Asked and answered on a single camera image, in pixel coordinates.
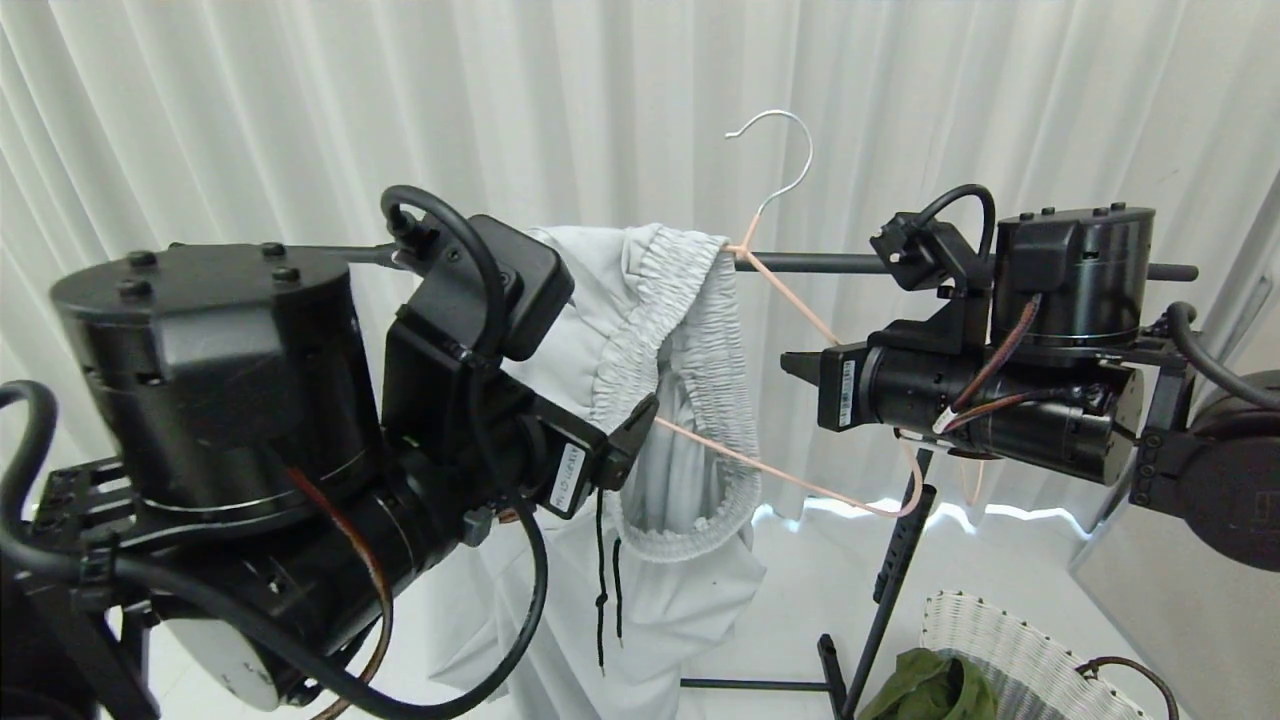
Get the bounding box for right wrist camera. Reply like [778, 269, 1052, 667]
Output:
[870, 212, 991, 351]

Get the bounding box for green long-sleeved shirt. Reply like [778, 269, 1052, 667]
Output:
[858, 647, 1001, 720]

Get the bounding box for black cable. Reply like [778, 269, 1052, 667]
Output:
[915, 183, 999, 263]
[1165, 302, 1280, 413]
[0, 185, 551, 720]

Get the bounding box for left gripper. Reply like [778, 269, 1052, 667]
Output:
[395, 393, 661, 561]

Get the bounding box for black clothes rack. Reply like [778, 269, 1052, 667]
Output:
[345, 245, 1199, 720]

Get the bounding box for white laundry basket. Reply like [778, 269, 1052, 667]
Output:
[920, 590, 1183, 720]

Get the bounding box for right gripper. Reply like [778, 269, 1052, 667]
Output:
[818, 343, 1146, 488]

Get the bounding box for pale grey shorts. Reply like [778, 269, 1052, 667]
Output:
[430, 223, 768, 720]

